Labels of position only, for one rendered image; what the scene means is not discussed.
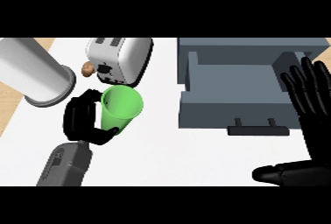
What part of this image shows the grey drawer front with handle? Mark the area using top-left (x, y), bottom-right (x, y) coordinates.
top-left (177, 90), bottom-right (303, 137)

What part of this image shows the white toaster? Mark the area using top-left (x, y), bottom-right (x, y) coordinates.
top-left (84, 38), bottom-right (155, 88)

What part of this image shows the grey open drawer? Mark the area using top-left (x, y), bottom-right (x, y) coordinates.
top-left (183, 51), bottom-right (313, 97)

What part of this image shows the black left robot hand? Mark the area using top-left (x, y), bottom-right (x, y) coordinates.
top-left (62, 88), bottom-right (120, 146)

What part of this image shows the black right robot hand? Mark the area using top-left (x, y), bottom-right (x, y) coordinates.
top-left (251, 56), bottom-right (331, 187)

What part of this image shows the brown bread roll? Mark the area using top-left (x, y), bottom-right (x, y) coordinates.
top-left (80, 60), bottom-right (96, 78)

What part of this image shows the grey cabinet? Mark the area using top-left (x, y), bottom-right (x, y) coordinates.
top-left (177, 38), bottom-right (331, 86)

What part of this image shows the green plastic cup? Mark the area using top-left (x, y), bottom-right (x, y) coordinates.
top-left (99, 84), bottom-right (145, 137)

